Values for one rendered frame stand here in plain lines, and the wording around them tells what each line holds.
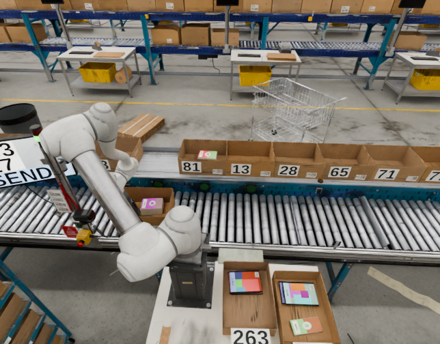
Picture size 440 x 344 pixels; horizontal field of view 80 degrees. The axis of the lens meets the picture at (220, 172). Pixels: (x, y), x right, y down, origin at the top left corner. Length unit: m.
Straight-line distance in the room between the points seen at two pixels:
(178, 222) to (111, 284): 1.70
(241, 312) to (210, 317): 0.18
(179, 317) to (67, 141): 1.10
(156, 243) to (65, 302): 1.80
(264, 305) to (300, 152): 1.35
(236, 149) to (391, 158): 1.39
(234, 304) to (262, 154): 1.31
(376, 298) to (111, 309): 2.30
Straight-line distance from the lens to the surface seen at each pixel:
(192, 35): 6.16
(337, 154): 2.59
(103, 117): 1.27
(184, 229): 1.17
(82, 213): 1.85
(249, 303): 1.72
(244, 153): 2.42
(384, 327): 2.81
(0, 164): 1.92
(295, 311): 1.75
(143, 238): 1.15
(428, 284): 3.24
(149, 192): 2.16
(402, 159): 2.86
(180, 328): 1.69
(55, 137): 1.23
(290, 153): 2.47
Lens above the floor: 2.33
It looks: 40 degrees down
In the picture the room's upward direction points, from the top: straight up
